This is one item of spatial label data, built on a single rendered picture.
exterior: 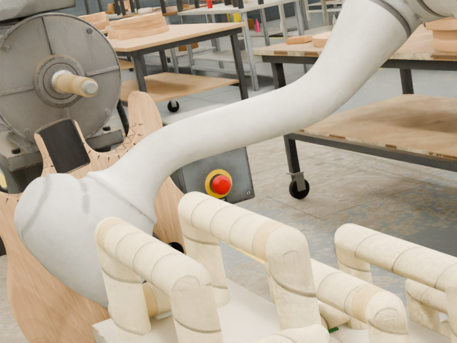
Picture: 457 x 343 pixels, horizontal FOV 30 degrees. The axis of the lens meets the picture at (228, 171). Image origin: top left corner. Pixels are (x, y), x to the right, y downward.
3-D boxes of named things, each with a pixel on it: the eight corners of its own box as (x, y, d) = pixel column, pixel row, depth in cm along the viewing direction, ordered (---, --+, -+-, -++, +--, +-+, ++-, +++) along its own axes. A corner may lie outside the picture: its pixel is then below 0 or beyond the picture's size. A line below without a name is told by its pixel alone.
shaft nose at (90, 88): (94, 79, 142) (96, 93, 142) (80, 81, 141) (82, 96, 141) (97, 79, 140) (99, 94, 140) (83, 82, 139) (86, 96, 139)
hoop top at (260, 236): (176, 226, 80) (169, 194, 79) (206, 217, 81) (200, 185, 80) (283, 279, 62) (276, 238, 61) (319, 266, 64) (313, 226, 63)
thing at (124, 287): (111, 332, 78) (89, 236, 76) (143, 320, 80) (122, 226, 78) (124, 343, 76) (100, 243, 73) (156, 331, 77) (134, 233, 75)
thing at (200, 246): (191, 303, 82) (172, 210, 79) (220, 292, 83) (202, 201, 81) (206, 312, 79) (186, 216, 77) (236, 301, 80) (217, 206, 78)
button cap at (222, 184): (209, 194, 176) (205, 175, 175) (226, 189, 178) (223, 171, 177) (216, 197, 173) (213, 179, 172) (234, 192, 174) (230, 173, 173)
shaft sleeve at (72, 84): (71, 71, 158) (73, 89, 159) (54, 74, 157) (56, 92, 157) (96, 76, 142) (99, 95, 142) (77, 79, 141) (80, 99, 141)
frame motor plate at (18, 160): (-17, 149, 200) (-21, 134, 199) (81, 125, 208) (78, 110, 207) (9, 172, 167) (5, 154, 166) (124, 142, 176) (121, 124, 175)
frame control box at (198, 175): (133, 229, 195) (109, 119, 189) (217, 203, 203) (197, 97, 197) (170, 254, 173) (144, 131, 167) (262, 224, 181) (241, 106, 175)
